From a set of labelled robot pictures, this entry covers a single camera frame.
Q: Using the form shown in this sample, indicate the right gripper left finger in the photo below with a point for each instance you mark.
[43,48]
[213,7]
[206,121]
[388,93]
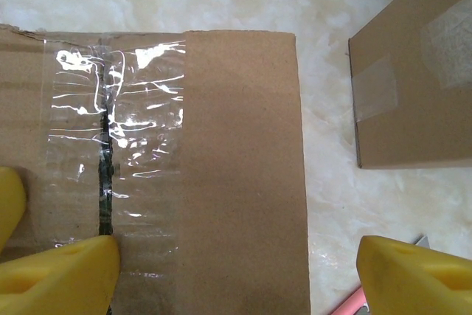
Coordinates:
[55,285]

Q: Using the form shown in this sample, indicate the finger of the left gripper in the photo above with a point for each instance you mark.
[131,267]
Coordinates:
[9,208]

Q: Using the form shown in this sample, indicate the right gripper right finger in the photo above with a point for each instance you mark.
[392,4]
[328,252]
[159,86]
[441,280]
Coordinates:
[416,285]

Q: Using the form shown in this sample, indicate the pink utility knife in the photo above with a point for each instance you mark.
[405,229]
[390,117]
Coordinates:
[352,302]

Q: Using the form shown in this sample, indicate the brown cardboard box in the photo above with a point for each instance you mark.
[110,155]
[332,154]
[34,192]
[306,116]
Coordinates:
[239,145]
[405,127]

